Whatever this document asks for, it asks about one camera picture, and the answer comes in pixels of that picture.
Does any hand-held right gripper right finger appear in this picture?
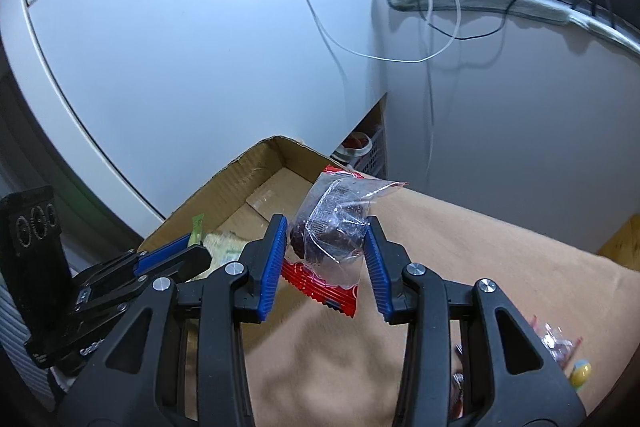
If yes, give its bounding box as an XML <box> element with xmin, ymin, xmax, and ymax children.
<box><xmin>364</xmin><ymin>216</ymin><xmax>587</xmax><ymax>427</ymax></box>

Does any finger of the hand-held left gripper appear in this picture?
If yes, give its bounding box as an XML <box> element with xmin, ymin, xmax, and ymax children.
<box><xmin>74</xmin><ymin>244</ymin><xmax>211</xmax><ymax>310</ymax></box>
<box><xmin>102</xmin><ymin>234</ymin><xmax>193</xmax><ymax>278</ymax></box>

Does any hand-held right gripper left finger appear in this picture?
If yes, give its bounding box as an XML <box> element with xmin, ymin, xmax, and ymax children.
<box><xmin>57</xmin><ymin>214</ymin><xmax>290</xmax><ymax>427</ymax></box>

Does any clear red-edged dark snack packet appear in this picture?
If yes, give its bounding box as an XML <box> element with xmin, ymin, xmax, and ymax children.
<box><xmin>280</xmin><ymin>165</ymin><xmax>411</xmax><ymax>319</ymax></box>

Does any yellow egg packet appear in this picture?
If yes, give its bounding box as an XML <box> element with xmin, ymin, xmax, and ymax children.
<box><xmin>567</xmin><ymin>359</ymin><xmax>594</xmax><ymax>391</ymax></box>

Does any green snack packet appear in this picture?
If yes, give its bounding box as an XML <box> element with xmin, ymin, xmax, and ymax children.
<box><xmin>189</xmin><ymin>214</ymin><xmax>207</xmax><ymax>248</ymax></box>

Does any pale yellow snack packet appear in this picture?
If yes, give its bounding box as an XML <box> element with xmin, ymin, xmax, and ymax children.
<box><xmin>202</xmin><ymin>231</ymin><xmax>246</xmax><ymax>280</ymax></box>

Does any white plastic basket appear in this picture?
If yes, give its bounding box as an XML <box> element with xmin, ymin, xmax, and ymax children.
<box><xmin>357</xmin><ymin>129</ymin><xmax>389</xmax><ymax>180</ymax></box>

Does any white wardrobe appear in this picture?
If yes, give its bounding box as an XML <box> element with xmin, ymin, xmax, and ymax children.
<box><xmin>0</xmin><ymin>0</ymin><xmax>389</xmax><ymax>233</ymax></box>

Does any yellow-brown cardboard box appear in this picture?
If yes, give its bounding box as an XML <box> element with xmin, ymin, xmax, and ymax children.
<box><xmin>597</xmin><ymin>214</ymin><xmax>640</xmax><ymax>273</ymax></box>

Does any hanging white cable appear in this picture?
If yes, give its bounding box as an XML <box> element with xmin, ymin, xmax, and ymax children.
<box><xmin>419</xmin><ymin>0</ymin><xmax>437</xmax><ymax>192</ymax></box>

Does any black cable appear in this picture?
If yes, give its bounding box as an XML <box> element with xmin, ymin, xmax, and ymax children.
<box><xmin>427</xmin><ymin>0</ymin><xmax>532</xmax><ymax>42</ymax></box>

